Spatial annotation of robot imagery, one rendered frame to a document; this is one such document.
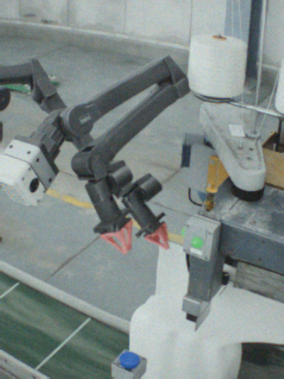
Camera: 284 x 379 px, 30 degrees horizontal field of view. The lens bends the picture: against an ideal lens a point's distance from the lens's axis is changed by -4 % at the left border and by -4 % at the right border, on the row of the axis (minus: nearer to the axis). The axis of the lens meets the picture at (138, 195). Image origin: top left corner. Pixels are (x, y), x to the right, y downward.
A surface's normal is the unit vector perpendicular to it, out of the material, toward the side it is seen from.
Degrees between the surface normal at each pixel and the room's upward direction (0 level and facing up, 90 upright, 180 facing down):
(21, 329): 0
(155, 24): 90
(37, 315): 0
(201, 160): 90
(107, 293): 0
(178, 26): 90
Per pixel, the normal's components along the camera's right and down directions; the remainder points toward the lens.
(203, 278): -0.51, 0.42
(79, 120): 0.66, 0.01
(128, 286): 0.04, -0.86
